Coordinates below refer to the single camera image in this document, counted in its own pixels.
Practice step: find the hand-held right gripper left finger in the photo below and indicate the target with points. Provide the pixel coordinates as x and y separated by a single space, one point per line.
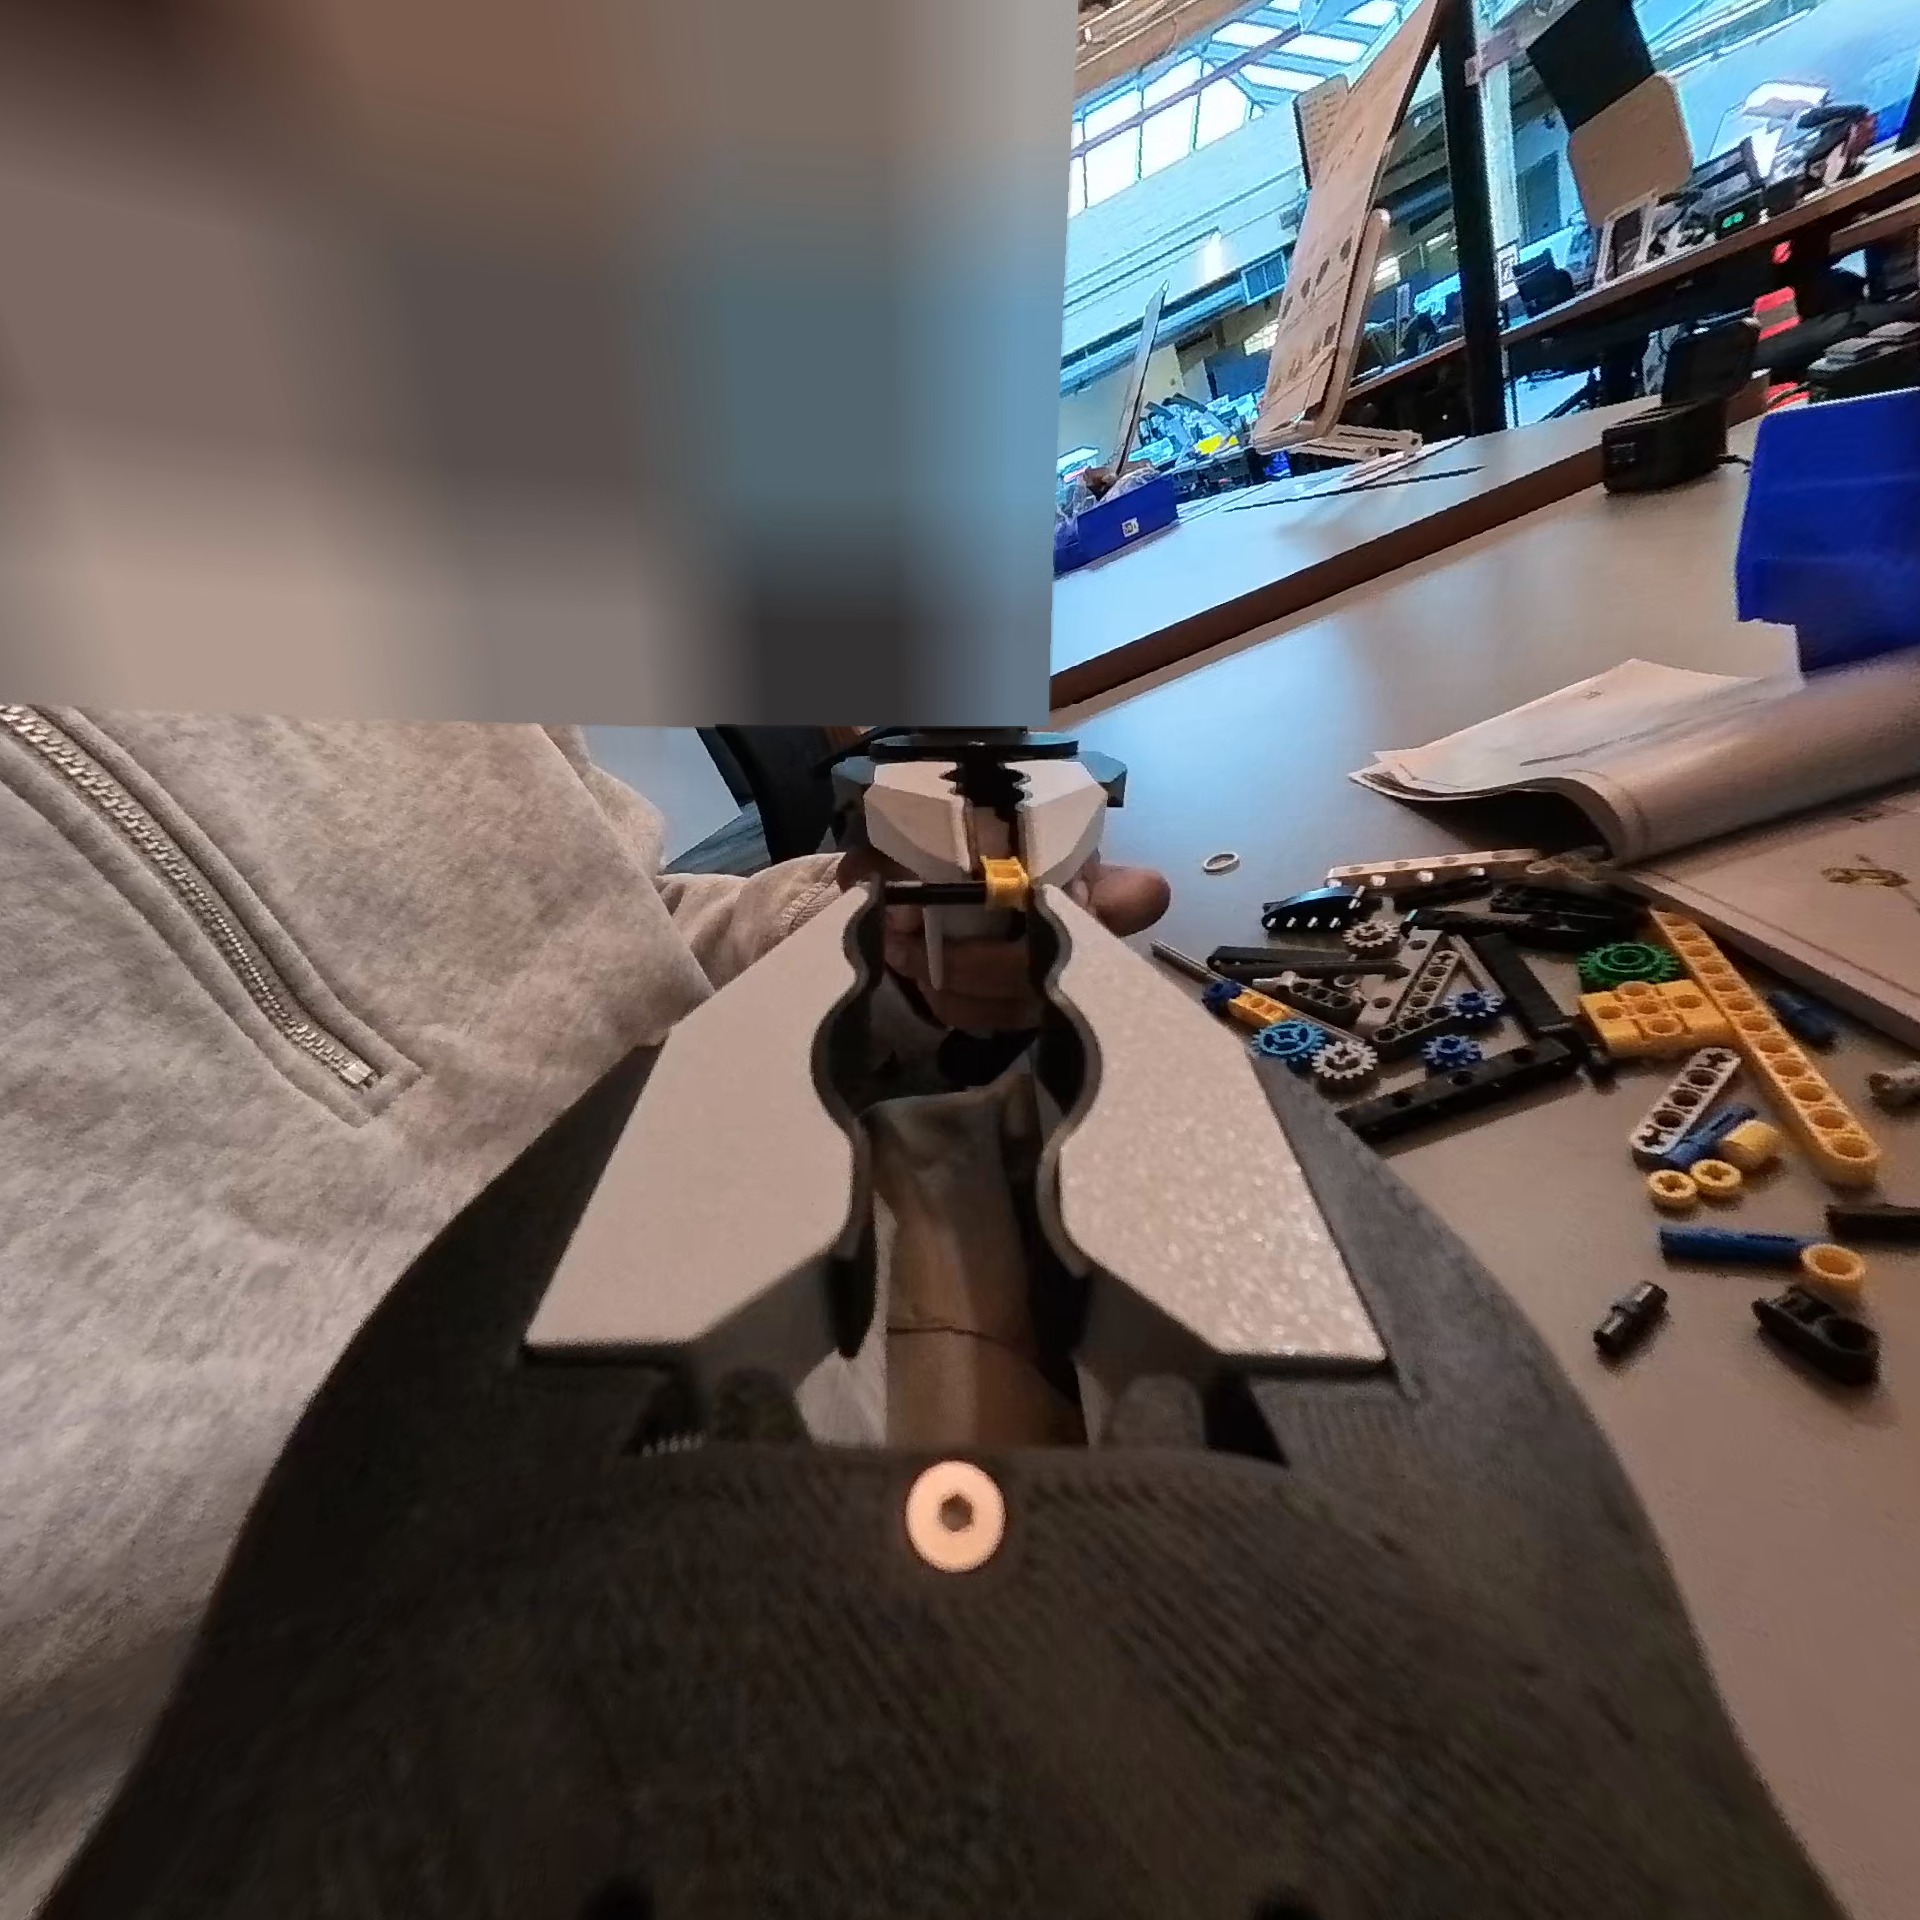
689 1168

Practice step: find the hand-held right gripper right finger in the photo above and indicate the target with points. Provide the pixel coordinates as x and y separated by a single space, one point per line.
1202 1199

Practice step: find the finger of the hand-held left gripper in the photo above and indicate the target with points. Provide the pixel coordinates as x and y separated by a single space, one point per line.
916 816
1070 816

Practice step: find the yellow lego bush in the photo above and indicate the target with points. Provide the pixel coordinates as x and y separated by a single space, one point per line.
1004 883

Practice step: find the person's left forearm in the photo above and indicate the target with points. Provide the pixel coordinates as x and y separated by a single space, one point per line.
750 941

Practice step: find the pile of lego pieces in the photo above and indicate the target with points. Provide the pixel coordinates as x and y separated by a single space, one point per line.
1758 1034

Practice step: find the lego instruction booklet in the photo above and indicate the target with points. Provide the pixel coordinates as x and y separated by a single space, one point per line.
1648 752

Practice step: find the person's left hand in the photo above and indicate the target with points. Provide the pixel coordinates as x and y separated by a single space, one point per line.
960 991

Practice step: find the black chair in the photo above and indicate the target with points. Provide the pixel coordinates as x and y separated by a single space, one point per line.
778 797

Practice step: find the small blue bin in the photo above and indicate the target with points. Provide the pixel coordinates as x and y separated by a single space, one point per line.
1120 531

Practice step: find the grey zip hoodie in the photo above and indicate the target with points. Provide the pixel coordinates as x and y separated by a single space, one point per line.
224 1199

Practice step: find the wooden board stand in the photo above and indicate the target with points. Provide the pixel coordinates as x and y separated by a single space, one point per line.
1335 224

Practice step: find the black battery charger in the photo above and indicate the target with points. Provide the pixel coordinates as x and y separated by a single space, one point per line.
1666 445

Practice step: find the black pillar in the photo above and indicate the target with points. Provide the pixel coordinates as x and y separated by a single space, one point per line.
1471 224

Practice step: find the small black box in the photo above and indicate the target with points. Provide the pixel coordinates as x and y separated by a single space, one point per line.
1711 361

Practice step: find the large blue storage bin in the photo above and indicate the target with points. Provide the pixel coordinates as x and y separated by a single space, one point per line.
1827 522

